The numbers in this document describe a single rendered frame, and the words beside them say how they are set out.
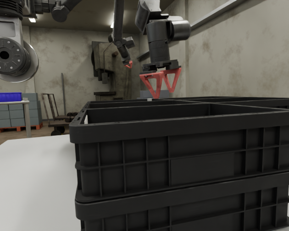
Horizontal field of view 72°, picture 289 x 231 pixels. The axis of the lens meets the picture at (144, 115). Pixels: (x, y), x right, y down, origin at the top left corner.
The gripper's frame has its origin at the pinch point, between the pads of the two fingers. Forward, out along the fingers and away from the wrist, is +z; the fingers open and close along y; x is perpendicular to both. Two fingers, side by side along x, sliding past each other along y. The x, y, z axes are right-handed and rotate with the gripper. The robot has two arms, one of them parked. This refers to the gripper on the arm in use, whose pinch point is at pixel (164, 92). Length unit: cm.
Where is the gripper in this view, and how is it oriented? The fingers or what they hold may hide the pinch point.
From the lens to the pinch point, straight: 61.1
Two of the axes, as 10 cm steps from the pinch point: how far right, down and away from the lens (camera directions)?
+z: 1.5, 9.6, 2.4
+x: -8.2, -0.2, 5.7
